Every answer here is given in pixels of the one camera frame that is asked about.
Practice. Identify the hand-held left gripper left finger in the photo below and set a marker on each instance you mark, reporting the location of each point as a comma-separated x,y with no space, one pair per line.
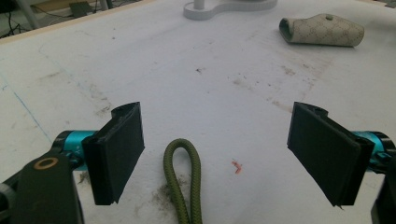
115,155

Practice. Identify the grey metal stand leg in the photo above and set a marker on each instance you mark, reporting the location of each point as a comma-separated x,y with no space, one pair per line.
27,12

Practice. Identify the beige patterned pouch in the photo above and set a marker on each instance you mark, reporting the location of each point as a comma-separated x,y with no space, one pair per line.
322,30

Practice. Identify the dark flat box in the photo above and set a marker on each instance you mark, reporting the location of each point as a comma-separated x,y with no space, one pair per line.
80,8

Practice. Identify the white stand base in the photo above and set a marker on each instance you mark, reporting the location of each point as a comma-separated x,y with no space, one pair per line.
227,7

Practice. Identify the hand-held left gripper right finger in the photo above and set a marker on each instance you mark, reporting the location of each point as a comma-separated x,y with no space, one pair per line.
327,152

